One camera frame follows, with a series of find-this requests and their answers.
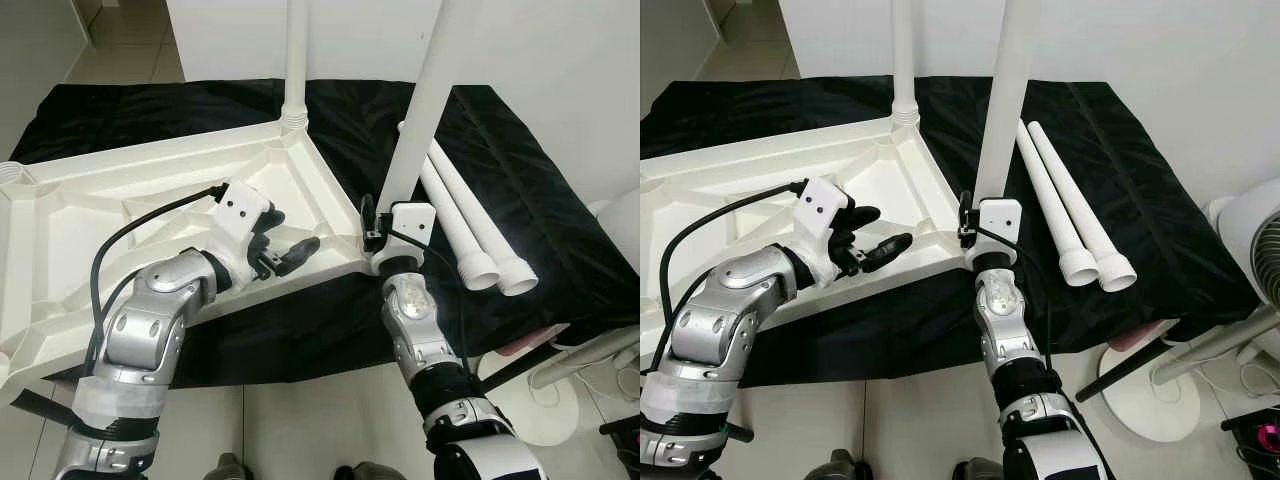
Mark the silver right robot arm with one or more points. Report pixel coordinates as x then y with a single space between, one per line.
415 320
1005 320

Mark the black cloth table cover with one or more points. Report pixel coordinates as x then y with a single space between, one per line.
1150 170
520 160

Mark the grey robot foot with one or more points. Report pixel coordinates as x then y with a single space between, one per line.
848 468
232 468
978 470
370 471

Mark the pink table top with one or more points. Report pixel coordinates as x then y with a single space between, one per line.
535 338
1140 335

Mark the white plastic table top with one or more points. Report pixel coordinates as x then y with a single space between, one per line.
700 230
60 250

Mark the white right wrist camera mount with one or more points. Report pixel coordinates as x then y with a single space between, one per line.
1000 218
412 220

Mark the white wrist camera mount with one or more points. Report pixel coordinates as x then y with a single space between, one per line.
240 215
1000 218
412 220
822 205

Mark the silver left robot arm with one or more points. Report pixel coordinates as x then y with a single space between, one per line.
720 320
150 320

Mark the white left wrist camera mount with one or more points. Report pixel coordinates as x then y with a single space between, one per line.
240 215
822 205

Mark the grey right robot foot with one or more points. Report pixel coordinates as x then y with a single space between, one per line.
370 471
978 470

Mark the white pedestal fan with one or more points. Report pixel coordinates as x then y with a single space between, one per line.
550 420
1150 410

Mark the grey left robot foot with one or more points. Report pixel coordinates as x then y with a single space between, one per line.
848 468
232 468

